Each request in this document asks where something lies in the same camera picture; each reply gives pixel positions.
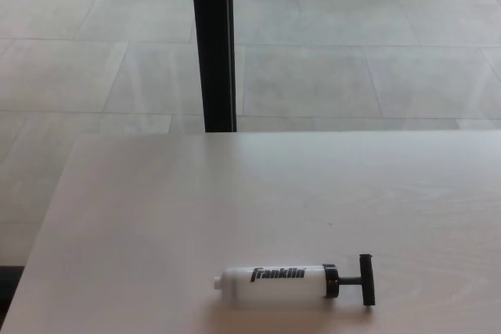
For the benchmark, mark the black vertical post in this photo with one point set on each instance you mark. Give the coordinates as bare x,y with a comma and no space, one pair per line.
214,44

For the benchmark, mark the white Franklin air pump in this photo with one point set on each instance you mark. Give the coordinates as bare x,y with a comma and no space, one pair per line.
274,283

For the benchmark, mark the black floor mat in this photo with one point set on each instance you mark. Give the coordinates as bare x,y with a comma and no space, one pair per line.
8,287

